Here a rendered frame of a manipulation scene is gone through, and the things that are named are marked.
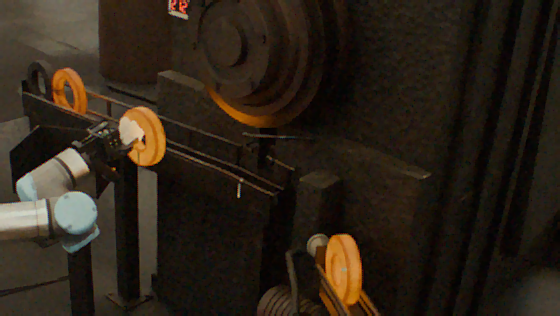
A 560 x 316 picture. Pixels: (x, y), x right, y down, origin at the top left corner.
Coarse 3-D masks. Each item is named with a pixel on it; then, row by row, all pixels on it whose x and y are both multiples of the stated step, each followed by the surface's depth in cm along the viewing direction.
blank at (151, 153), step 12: (144, 108) 179; (132, 120) 180; (144, 120) 176; (156, 120) 177; (144, 132) 178; (156, 132) 175; (144, 144) 184; (156, 144) 176; (132, 156) 184; (144, 156) 180; (156, 156) 178
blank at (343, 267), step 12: (336, 240) 152; (348, 240) 149; (336, 252) 152; (348, 252) 147; (336, 264) 156; (348, 264) 145; (360, 264) 146; (336, 276) 155; (348, 276) 145; (360, 276) 145; (336, 288) 152; (348, 288) 145; (360, 288) 146; (348, 300) 148
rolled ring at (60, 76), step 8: (56, 72) 242; (64, 72) 238; (72, 72) 238; (56, 80) 243; (64, 80) 244; (72, 80) 235; (80, 80) 237; (56, 88) 245; (72, 88) 237; (80, 88) 236; (56, 96) 246; (64, 96) 248; (80, 96) 236; (64, 104) 247; (80, 104) 237; (80, 112) 239
